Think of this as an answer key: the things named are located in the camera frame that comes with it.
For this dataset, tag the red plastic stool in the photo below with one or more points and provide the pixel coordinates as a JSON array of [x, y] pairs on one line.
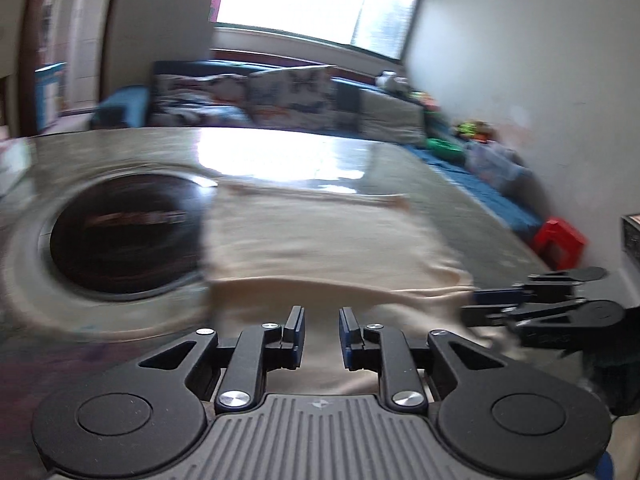
[[560, 242]]

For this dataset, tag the round black cooktop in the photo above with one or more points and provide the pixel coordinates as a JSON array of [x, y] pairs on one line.
[[125, 235]]

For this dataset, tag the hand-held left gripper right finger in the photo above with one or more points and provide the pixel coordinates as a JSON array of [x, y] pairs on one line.
[[346, 337]]

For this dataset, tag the window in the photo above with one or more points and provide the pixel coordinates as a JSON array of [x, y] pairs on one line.
[[310, 0]]

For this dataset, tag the green toy bowl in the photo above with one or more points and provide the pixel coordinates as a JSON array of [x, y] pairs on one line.
[[445, 147]]

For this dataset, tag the white jar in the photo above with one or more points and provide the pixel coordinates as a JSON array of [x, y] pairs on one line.
[[391, 80]]

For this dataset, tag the grey cushion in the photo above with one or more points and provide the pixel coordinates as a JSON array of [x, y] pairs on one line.
[[392, 115]]

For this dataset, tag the beige cloth garment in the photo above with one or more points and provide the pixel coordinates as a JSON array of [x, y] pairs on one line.
[[325, 250]]

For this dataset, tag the door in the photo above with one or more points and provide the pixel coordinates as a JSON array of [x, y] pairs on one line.
[[75, 35]]

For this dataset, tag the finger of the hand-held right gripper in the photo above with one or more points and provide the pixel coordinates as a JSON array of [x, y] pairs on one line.
[[492, 296], [482, 316]]

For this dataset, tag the yellow green toy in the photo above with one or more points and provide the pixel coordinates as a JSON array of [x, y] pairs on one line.
[[472, 129]]

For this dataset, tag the clear plastic bag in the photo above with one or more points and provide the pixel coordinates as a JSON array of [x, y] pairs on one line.
[[492, 165]]

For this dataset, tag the blue box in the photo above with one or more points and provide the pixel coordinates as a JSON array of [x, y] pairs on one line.
[[50, 95]]

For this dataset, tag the blue sofa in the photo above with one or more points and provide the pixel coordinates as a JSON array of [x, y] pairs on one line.
[[490, 195]]

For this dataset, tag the butterfly print cushion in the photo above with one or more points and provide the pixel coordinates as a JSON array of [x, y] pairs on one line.
[[292, 92], [200, 97]]

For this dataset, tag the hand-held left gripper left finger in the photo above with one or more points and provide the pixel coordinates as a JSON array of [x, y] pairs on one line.
[[296, 332]]

